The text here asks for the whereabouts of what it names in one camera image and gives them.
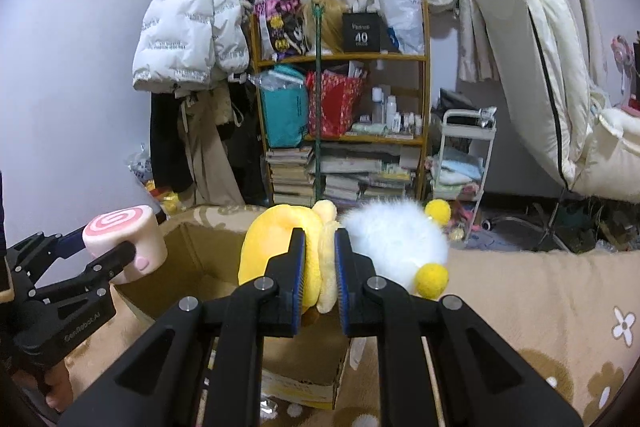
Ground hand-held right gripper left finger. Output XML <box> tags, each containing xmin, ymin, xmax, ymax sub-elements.
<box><xmin>60</xmin><ymin>228</ymin><xmax>307</xmax><ymax>427</ymax></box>

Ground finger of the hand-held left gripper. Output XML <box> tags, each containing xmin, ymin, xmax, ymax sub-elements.
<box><xmin>7</xmin><ymin>227</ymin><xmax>89</xmax><ymax>280</ymax></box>
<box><xmin>29</xmin><ymin>240</ymin><xmax>137</xmax><ymax>309</ymax></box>

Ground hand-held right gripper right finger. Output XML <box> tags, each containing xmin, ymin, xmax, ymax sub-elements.
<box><xmin>334</xmin><ymin>228</ymin><xmax>584</xmax><ymax>427</ymax></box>

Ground pink swirl roll plush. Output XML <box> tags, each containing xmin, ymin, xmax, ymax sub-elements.
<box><xmin>81</xmin><ymin>205</ymin><xmax>168</xmax><ymax>286</ymax></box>

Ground yellow plush toy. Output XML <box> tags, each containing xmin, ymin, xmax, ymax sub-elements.
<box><xmin>237</xmin><ymin>199</ymin><xmax>342</xmax><ymax>314</ymax></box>

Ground white fluffy plush yellow pompoms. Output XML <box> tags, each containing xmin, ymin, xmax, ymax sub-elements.
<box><xmin>340</xmin><ymin>198</ymin><xmax>451</xmax><ymax>301</ymax></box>

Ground cardboard box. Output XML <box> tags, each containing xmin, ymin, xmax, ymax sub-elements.
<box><xmin>112</xmin><ymin>221</ymin><xmax>354</xmax><ymax>411</ymax></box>

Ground person's left hand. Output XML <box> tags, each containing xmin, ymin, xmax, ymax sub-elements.
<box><xmin>42</xmin><ymin>364</ymin><xmax>73</xmax><ymax>414</ymax></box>

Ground stack of books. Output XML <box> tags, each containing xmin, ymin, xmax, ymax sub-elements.
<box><xmin>265</xmin><ymin>143</ymin><xmax>422</xmax><ymax>208</ymax></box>

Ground black hanging garment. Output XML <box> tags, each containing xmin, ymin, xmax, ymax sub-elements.
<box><xmin>149</xmin><ymin>91</ymin><xmax>197</xmax><ymax>194</ymax></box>

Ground beige trousers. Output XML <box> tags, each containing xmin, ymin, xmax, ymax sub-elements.
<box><xmin>177</xmin><ymin>89</ymin><xmax>246</xmax><ymax>208</ymax></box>

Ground light blue folded cloth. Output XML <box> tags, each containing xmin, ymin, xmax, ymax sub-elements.
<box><xmin>431</xmin><ymin>146</ymin><xmax>485</xmax><ymax>188</ymax></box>

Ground teal bag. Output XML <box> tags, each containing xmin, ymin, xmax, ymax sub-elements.
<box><xmin>258</xmin><ymin>66</ymin><xmax>311</xmax><ymax>149</ymax></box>

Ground red patterned bag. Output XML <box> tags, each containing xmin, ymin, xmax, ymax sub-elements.
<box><xmin>305</xmin><ymin>70</ymin><xmax>367</xmax><ymax>139</ymax></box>

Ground group of white bottles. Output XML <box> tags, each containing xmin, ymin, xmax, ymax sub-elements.
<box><xmin>369</xmin><ymin>83</ymin><xmax>426</xmax><ymax>134</ymax></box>

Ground green pole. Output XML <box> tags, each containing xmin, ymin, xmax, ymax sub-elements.
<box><xmin>309</xmin><ymin>0</ymin><xmax>327</xmax><ymax>208</ymax></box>

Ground beige floral blanket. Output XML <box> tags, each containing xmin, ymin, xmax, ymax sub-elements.
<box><xmin>62</xmin><ymin>202</ymin><xmax>640</xmax><ymax>427</ymax></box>

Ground white trolley cart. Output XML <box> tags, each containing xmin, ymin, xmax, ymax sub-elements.
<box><xmin>428</xmin><ymin>106</ymin><xmax>499</xmax><ymax>244</ymax></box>

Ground wooden shelf unit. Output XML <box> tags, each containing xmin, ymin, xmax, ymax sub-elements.
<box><xmin>248</xmin><ymin>0</ymin><xmax>432</xmax><ymax>204</ymax></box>

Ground white puffer jacket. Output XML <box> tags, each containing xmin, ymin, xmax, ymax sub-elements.
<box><xmin>131</xmin><ymin>0</ymin><xmax>251</xmax><ymax>94</ymax></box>

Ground black box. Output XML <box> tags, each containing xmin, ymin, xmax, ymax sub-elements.
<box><xmin>342</xmin><ymin>10</ymin><xmax>384</xmax><ymax>54</ymax></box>

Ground blond wig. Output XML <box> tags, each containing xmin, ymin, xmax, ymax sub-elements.
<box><xmin>300</xmin><ymin>0</ymin><xmax>352</xmax><ymax>54</ymax></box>

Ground colourful patterned bag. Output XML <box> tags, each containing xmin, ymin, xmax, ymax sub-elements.
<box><xmin>253</xmin><ymin>0</ymin><xmax>307</xmax><ymax>60</ymax></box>

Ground clear plastic bag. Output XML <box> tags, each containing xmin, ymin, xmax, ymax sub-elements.
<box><xmin>375</xmin><ymin>0</ymin><xmax>425</xmax><ymax>56</ymax></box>

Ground cream recliner chair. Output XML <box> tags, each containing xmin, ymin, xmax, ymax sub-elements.
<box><xmin>471</xmin><ymin>0</ymin><xmax>640</xmax><ymax>204</ymax></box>

